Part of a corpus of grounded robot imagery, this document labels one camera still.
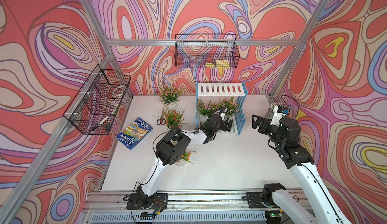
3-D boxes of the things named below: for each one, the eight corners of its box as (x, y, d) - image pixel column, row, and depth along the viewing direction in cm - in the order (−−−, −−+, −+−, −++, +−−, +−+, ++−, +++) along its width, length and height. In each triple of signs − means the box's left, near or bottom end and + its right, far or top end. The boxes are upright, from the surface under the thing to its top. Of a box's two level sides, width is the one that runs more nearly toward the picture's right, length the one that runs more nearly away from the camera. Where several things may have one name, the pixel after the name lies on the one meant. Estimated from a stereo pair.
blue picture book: (118, 139, 98) (115, 136, 95) (140, 120, 107) (138, 117, 105) (130, 150, 93) (128, 147, 90) (153, 129, 102) (151, 126, 100)
